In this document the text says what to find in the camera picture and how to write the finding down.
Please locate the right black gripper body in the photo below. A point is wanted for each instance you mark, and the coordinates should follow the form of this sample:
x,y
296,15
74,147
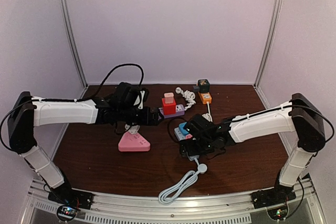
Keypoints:
x,y
203,148

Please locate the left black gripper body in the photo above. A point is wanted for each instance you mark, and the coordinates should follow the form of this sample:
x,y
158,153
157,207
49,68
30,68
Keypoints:
x,y
127,116

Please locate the white cube plug adapter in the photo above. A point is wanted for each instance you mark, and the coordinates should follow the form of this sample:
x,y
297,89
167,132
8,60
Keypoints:
x,y
132,129

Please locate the blue plug adapter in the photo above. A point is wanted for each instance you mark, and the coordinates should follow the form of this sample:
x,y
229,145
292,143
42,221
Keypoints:
x,y
182,129

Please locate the light blue power strip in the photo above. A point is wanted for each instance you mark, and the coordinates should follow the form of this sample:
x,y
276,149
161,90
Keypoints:
x,y
181,137

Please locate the pink plug adapter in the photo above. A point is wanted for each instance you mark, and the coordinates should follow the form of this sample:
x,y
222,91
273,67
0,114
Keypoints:
x,y
189,136

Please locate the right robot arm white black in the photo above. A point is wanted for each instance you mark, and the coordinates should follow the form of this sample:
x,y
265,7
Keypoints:
x,y
297,115

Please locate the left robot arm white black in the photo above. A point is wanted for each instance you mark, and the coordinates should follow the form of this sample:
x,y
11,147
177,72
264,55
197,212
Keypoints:
x,y
30,112

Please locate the red cube socket adapter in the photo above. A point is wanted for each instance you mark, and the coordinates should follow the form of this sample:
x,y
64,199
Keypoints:
x,y
169,108

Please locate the light pink usb charger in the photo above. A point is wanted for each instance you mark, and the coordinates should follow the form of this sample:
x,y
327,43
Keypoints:
x,y
169,97

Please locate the purple power strip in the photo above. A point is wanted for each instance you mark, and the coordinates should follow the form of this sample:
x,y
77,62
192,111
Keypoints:
x,y
180,111

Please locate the pink triangular power strip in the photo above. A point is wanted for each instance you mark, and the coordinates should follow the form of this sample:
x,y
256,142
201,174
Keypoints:
x,y
133,143

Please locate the dark green cube adapter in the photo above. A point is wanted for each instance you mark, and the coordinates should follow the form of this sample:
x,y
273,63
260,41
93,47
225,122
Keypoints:
x,y
203,85

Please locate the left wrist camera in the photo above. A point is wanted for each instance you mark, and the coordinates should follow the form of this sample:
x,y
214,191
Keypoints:
x,y
142,97

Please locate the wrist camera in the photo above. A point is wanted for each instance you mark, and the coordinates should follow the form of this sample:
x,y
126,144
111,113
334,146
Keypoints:
x,y
196,125
142,97

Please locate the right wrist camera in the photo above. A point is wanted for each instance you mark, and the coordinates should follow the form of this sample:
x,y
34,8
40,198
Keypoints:
x,y
196,125

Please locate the white coiled cable purple strip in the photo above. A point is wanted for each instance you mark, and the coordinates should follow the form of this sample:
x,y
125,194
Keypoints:
x,y
188,96

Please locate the front aluminium rail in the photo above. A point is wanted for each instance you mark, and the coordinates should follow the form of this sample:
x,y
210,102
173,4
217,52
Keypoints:
x,y
111,208

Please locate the left aluminium frame post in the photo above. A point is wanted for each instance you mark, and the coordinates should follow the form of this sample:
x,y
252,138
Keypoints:
x,y
72,42

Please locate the aluminium frame post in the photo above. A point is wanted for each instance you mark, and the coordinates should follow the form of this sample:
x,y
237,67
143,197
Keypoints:
x,y
72,42
276,10

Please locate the right aluminium frame post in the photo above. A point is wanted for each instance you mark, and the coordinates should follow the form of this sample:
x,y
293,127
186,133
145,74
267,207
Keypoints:
x,y
276,10

